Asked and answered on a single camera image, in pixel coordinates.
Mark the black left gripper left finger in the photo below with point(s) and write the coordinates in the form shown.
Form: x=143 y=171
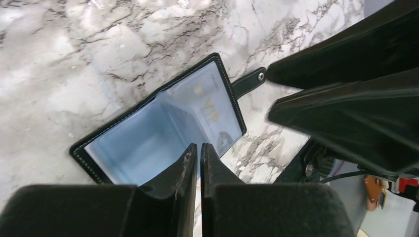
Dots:
x=162 y=207

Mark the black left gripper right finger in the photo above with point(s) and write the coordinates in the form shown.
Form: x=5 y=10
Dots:
x=232 y=208

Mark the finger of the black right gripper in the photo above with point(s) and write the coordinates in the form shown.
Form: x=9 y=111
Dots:
x=383 y=44
x=373 y=123

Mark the black leather card holder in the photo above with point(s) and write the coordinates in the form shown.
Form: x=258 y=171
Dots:
x=147 y=138

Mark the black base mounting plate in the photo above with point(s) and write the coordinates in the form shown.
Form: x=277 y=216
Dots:
x=310 y=164

